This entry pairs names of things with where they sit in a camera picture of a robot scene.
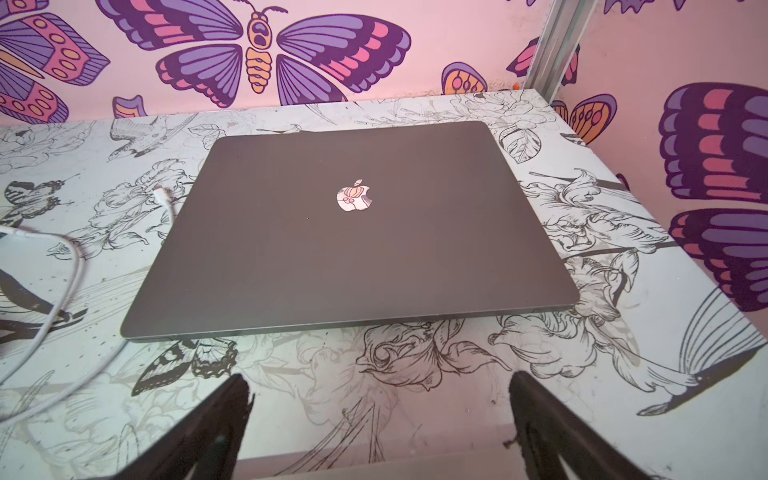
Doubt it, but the white blue-adapter cable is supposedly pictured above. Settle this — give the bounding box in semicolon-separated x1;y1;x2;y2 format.
0;224;130;427

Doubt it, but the silver laptop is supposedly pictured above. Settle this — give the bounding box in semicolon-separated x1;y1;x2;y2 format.
233;444;528;480

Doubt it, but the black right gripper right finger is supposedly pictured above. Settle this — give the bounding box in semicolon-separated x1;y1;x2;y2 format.
508;371;649;479

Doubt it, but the dark grey laptop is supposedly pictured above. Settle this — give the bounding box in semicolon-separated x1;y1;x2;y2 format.
120;121;580;341

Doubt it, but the aluminium frame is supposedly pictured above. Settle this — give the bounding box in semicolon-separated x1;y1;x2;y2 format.
524;0;599;103

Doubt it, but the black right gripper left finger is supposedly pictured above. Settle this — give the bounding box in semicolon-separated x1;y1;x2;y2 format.
113;374;254;480

